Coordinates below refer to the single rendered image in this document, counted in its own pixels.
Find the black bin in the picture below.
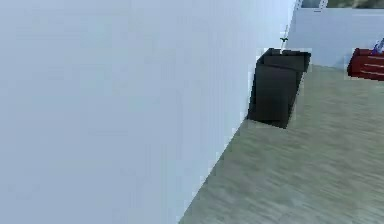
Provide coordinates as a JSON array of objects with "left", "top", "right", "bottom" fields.
[{"left": 247, "top": 47, "right": 312, "bottom": 130}]

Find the window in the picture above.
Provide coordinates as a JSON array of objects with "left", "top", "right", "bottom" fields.
[{"left": 294, "top": 0, "right": 384, "bottom": 10}]

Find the thin white stick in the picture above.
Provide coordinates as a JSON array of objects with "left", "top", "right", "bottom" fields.
[{"left": 279, "top": 24, "right": 290, "bottom": 55}]

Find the blue and white object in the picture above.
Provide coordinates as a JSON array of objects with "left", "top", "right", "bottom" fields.
[{"left": 371, "top": 36, "right": 384, "bottom": 56}]

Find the red chest of drawers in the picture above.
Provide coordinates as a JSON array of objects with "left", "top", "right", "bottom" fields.
[{"left": 346, "top": 47, "right": 384, "bottom": 82}]

